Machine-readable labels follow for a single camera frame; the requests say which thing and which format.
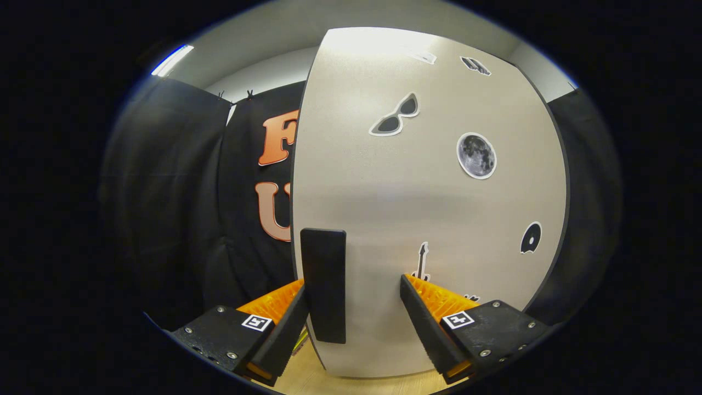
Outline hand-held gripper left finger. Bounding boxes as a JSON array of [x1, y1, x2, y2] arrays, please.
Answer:
[[171, 279, 310, 387]]

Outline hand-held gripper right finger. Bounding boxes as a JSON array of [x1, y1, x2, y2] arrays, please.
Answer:
[[399, 274, 552, 385]]

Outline black door handle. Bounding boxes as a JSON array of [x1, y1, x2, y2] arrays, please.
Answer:
[[300, 228, 347, 345]]

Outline beige shoe cabinet door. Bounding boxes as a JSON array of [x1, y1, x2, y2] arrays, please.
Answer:
[[291, 26, 570, 379]]

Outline dark grey shoe cabinet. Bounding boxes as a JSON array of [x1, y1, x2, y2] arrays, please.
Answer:
[[290, 26, 572, 379]]

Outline black backdrop cloth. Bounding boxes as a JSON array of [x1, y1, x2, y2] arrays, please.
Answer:
[[100, 74, 623, 335]]

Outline ceiling light strip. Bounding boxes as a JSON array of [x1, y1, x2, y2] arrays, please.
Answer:
[[151, 44, 195, 77]]

